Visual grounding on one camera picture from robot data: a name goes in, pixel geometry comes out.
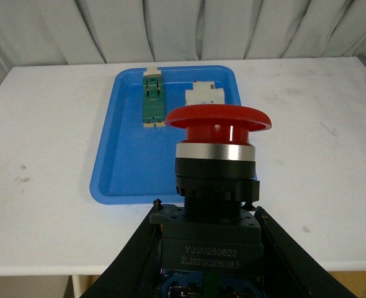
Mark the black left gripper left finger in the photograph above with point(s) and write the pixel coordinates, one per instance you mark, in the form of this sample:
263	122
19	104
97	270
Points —
136	270

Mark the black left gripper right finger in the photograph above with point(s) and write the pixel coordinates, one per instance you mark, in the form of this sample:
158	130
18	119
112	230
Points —
289	270

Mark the red emergency stop button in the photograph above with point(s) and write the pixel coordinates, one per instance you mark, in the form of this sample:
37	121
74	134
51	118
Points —
211	246

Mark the blue plastic tray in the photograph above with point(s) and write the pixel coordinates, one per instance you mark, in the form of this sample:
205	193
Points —
134	164

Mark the white circuit breaker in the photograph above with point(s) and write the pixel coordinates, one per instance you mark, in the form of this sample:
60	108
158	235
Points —
204	92

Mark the white curtain backdrop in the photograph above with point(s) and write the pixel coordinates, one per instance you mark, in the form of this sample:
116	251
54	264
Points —
34	33

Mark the green knife switch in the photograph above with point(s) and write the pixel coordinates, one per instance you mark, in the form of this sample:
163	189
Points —
154	106

